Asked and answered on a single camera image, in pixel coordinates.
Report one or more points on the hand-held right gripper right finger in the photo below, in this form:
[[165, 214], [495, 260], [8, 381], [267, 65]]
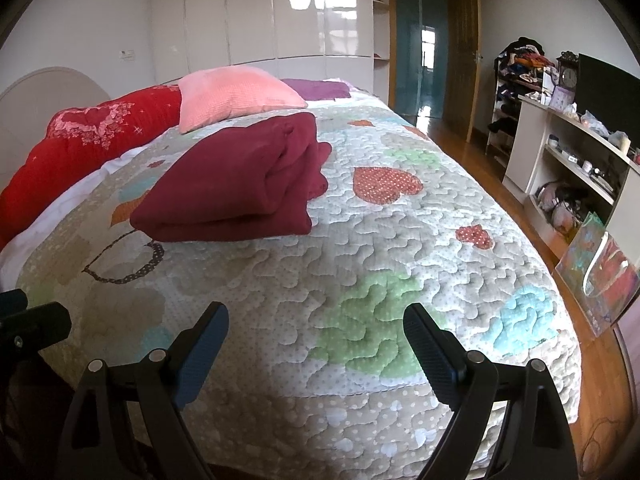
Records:
[[432, 355]]

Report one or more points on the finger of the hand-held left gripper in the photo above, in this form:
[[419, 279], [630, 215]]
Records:
[[12, 301], [35, 327]]

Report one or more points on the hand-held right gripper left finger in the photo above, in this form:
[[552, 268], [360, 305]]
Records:
[[200, 355]]

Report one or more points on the maroon sweater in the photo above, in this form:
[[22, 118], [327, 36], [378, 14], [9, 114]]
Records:
[[240, 175]]

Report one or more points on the pile of clothes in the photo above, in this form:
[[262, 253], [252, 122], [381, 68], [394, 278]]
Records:
[[525, 57]]

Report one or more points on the white bed sheet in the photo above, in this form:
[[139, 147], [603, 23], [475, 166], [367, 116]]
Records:
[[30, 240]]

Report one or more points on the heart patterned quilt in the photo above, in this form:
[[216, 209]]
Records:
[[325, 260]]

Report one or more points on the red floral comforter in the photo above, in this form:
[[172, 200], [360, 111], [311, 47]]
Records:
[[60, 160]]

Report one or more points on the colourful gift bag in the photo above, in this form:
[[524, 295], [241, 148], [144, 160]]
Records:
[[600, 280]]

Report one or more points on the pile of bags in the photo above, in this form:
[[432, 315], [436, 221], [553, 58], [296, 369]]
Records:
[[562, 205]]

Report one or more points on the beige rounded headboard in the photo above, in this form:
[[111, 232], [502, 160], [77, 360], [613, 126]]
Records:
[[50, 85]]

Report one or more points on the white shelf unit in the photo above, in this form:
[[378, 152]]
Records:
[[525, 150]]

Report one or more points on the small white jar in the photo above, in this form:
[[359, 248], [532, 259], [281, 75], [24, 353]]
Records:
[[553, 141]]

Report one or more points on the shoe rack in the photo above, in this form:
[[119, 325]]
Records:
[[500, 110]]

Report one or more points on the pink pillow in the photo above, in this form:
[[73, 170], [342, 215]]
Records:
[[225, 95]]

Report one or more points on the clear plastic bag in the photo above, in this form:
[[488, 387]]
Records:
[[595, 124]]

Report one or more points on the purple patterned box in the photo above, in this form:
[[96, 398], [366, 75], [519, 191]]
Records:
[[562, 98]]

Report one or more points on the purple pillow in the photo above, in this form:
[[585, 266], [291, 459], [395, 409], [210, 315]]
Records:
[[320, 89]]

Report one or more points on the teal glass door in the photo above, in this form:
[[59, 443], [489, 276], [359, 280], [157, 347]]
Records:
[[410, 60]]

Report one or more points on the wooden door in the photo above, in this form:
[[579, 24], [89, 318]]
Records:
[[462, 60]]

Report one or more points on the ornate table clock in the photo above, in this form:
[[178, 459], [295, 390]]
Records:
[[569, 77]]

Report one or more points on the black television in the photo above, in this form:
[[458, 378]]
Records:
[[605, 90]]

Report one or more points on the glossy white wardrobe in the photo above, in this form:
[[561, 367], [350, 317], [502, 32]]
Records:
[[250, 10]]

